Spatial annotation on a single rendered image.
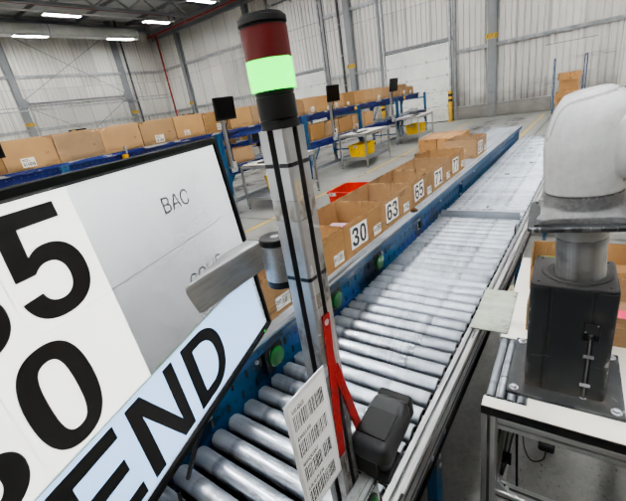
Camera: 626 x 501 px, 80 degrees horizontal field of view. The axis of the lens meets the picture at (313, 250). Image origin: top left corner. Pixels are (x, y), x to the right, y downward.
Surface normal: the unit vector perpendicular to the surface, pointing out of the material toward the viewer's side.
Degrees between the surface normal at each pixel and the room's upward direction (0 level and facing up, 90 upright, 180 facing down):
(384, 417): 8
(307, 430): 90
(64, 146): 90
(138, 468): 86
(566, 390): 90
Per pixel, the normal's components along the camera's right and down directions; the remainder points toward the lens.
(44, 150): 0.80, 0.06
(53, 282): 0.94, -0.11
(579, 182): -0.58, 0.47
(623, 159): -0.14, 0.42
